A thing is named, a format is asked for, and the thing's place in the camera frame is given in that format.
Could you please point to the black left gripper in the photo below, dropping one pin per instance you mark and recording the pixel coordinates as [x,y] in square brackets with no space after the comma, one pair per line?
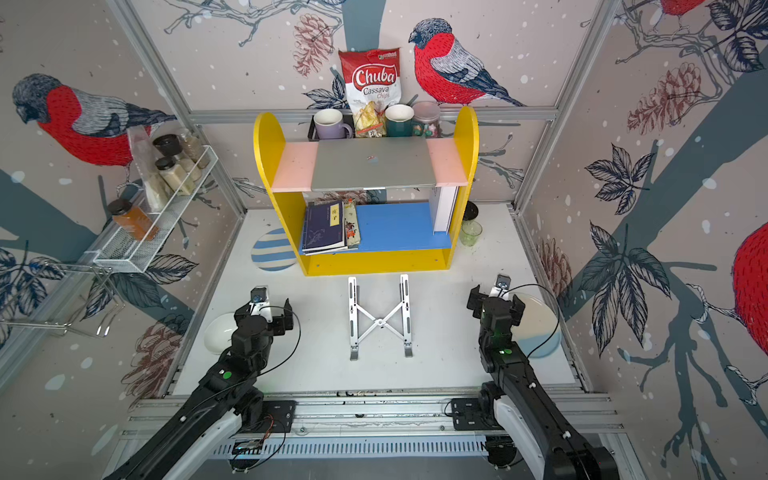
[278,321]

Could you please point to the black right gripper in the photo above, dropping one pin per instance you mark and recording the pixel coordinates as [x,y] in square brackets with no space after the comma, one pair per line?
[478,299]

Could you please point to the silver laptop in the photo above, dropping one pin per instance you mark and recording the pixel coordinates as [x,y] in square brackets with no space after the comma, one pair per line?
[372,164]

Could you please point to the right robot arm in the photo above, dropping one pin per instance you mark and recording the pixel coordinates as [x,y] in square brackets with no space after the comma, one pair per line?
[551,447]

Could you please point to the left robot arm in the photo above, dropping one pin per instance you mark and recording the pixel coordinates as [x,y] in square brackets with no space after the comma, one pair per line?
[225,401]

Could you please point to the silver folding laptop stand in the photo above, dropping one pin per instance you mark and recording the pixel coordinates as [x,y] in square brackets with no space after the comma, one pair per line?
[362,323]

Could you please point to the black lid spice jar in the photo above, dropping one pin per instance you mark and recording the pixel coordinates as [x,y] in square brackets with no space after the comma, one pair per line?
[171,150]
[175,176]

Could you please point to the white ceramic bowl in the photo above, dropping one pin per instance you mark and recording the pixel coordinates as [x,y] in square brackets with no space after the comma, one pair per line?
[218,335]

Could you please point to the cream and blue plate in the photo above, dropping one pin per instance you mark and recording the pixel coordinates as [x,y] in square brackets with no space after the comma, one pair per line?
[538,334]

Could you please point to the blue striped round plate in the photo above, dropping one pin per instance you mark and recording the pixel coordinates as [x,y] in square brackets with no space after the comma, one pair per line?
[272,252]

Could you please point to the green drinking glass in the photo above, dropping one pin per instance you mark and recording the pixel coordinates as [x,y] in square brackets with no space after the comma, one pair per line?
[470,232]

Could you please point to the dark blue book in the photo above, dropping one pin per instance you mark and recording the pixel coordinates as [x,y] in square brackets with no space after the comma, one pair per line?
[323,229]

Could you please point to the white book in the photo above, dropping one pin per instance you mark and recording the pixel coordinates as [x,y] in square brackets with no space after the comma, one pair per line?
[441,203]

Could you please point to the yellow wooden shelf unit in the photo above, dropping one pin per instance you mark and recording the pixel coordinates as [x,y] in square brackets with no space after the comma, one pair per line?
[395,237]

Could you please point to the orange spice jar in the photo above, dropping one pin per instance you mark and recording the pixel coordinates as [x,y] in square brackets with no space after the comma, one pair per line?
[132,219]

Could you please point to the black tray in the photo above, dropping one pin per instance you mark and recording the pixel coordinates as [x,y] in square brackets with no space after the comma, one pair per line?
[312,135]

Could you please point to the dark green mug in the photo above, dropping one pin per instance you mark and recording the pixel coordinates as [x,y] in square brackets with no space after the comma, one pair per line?
[398,120]

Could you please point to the lilac mug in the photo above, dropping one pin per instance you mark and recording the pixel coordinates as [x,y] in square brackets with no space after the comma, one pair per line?
[330,125]

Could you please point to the red Chuba chips bag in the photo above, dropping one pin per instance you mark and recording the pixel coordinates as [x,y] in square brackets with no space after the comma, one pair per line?
[372,84]

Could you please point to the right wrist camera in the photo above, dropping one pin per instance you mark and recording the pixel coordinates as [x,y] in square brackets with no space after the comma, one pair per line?
[501,286]

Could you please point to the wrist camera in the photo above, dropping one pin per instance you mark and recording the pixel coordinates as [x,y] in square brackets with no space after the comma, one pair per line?
[501,286]
[258,299]

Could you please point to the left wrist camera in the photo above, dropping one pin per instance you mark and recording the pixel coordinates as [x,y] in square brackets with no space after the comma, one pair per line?
[258,299]

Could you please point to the white wire spice rack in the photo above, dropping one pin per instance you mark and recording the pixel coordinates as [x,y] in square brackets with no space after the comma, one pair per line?
[122,253]

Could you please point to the metal hook rail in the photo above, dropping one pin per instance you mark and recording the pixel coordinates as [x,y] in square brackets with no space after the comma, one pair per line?
[58,299]

